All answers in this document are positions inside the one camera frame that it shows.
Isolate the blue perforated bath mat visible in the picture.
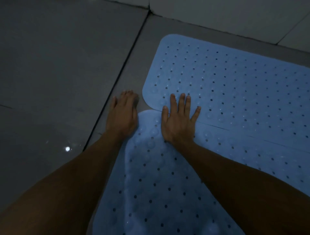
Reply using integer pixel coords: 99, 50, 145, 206
93, 109, 310, 235
142, 34, 310, 153

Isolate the person's right forearm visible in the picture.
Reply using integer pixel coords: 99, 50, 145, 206
172, 141, 310, 235

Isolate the person's right hand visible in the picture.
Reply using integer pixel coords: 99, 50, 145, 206
161, 93, 202, 148

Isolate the person's left forearm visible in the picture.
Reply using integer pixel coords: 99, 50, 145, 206
0, 134, 124, 235

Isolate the person's left hand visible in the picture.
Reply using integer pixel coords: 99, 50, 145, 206
105, 90, 139, 144

